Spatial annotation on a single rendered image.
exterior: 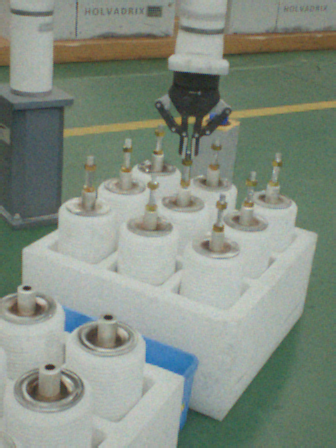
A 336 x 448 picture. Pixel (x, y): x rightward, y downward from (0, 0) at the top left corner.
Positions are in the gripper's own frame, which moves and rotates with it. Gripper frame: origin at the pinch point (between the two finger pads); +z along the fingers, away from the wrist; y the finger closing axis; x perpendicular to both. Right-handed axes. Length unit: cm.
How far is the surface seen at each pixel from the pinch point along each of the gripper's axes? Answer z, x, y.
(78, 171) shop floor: 36, -74, 28
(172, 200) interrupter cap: 10.2, -0.6, 1.8
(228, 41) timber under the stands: 30, -249, -20
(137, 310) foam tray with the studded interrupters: 21.0, 19.0, 5.8
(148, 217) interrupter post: 8.2, 11.7, 5.5
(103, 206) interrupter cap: 10.0, 5.2, 13.3
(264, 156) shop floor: 36, -102, -26
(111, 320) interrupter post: 7.2, 43.9, 8.0
